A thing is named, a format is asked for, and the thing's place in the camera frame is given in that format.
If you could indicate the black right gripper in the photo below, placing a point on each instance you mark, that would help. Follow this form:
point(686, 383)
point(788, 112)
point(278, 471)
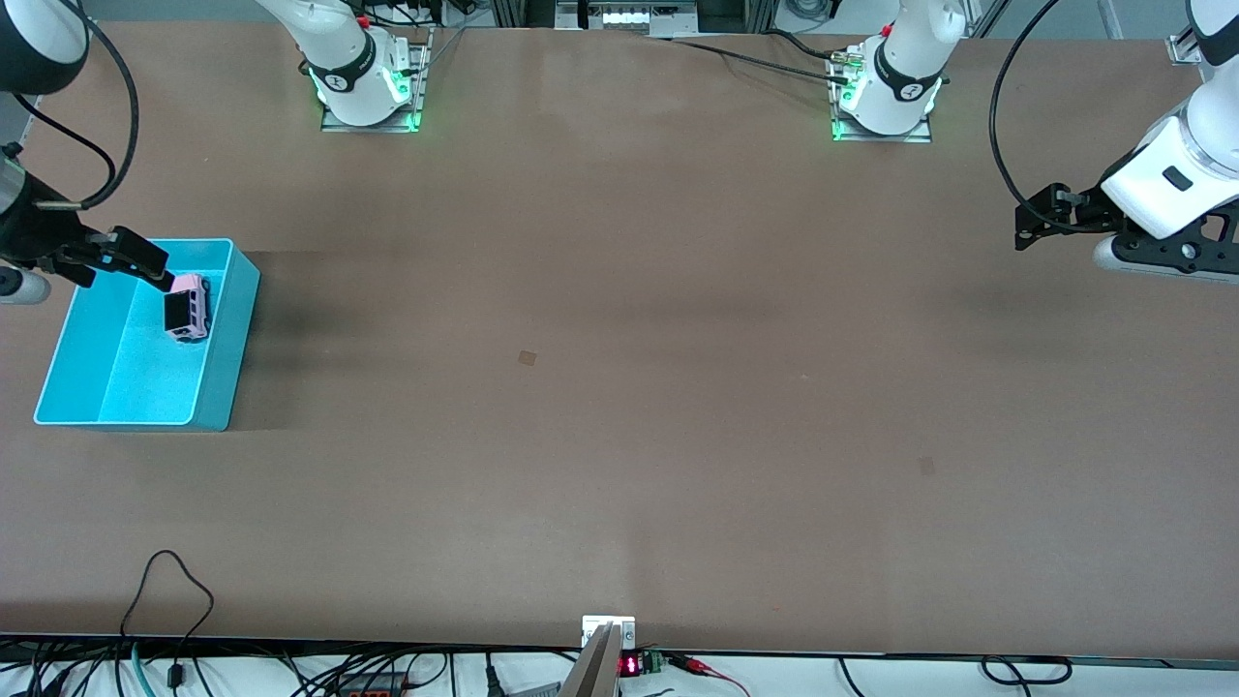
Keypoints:
point(37, 235)

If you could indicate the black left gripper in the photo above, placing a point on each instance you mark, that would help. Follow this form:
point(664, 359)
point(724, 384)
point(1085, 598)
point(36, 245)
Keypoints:
point(1086, 210)

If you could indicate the pink toy jeep black roof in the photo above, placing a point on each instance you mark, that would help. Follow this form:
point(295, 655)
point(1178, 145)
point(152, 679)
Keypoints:
point(189, 310)

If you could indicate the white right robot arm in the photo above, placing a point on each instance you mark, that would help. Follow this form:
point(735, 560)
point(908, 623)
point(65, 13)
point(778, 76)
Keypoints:
point(339, 58)

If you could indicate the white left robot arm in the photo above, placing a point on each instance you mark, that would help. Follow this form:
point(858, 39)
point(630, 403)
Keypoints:
point(1181, 165)

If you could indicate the cyan plastic storage bin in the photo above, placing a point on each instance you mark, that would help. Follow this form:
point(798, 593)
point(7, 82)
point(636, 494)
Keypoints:
point(145, 368)

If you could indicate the white control box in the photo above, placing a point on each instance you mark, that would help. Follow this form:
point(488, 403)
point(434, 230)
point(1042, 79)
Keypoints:
point(624, 17)

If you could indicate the orange power strip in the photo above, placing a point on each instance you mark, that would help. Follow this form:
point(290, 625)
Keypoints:
point(373, 685)

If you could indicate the red LED display module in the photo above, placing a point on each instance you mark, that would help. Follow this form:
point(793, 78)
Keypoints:
point(639, 664)

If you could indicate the right arm wrist camera capsule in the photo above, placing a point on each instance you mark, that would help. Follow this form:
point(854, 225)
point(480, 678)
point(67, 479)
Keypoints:
point(21, 286)

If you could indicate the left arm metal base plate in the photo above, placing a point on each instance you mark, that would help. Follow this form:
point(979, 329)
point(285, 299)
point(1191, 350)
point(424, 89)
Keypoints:
point(910, 137)

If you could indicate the aluminium corner bracket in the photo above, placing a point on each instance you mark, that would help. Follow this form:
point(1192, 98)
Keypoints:
point(1183, 50)

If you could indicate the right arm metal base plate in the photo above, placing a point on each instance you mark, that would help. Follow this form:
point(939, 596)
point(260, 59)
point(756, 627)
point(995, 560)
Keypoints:
point(418, 87)

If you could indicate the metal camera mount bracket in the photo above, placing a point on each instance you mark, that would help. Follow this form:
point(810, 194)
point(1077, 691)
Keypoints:
point(602, 653)

